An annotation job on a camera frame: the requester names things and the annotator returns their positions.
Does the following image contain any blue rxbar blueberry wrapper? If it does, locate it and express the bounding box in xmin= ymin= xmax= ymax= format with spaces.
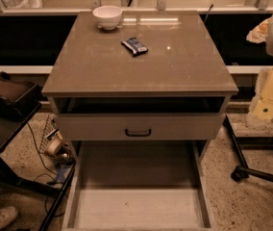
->
xmin=121 ymin=38 xmax=148 ymax=57

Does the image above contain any grey drawer cabinet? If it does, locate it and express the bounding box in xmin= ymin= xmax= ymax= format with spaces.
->
xmin=41 ymin=10 xmax=239 ymax=231

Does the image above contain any open grey middle drawer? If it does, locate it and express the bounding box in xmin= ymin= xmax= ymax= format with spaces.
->
xmin=62 ymin=141 xmax=213 ymax=231

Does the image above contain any white ceramic bowl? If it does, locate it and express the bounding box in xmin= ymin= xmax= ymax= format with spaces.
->
xmin=92 ymin=6 xmax=122 ymax=30

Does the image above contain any roll of tape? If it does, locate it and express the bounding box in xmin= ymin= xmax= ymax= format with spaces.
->
xmin=45 ymin=137 xmax=62 ymax=155

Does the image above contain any dark brown bag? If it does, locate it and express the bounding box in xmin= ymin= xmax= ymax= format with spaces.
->
xmin=0 ymin=70 xmax=40 ymax=117

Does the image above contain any black side table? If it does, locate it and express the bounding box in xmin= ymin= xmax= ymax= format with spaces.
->
xmin=0 ymin=99 xmax=77 ymax=231

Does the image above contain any white sneaker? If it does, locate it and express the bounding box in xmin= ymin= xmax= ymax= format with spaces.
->
xmin=0 ymin=205 xmax=19 ymax=231

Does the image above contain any black drawer handle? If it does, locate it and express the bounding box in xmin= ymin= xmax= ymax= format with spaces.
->
xmin=125 ymin=129 xmax=152 ymax=137

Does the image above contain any metal wire basket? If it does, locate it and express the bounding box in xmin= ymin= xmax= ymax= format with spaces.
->
xmin=39 ymin=114 xmax=73 ymax=164

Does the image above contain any black cable on floor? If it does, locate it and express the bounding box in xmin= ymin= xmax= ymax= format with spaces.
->
xmin=20 ymin=113 xmax=67 ymax=218

